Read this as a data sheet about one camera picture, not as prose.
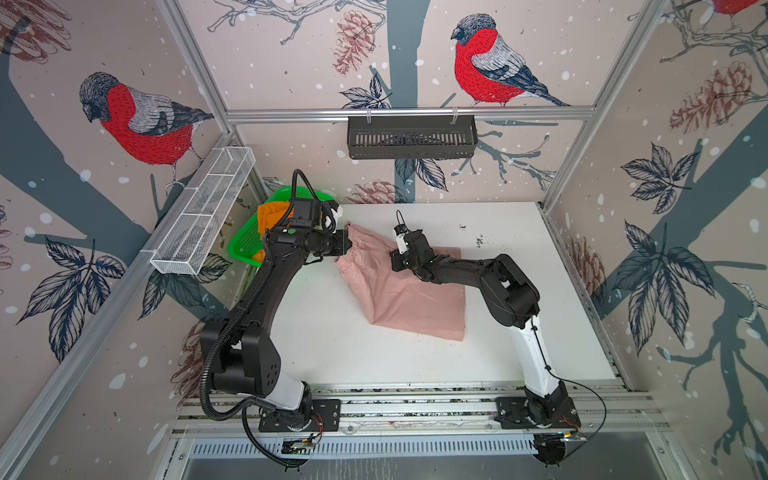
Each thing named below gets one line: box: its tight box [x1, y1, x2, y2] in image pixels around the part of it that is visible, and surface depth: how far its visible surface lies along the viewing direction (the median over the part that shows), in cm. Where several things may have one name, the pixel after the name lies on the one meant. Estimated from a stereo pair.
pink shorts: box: [335, 222, 467, 341], surface depth 92 cm
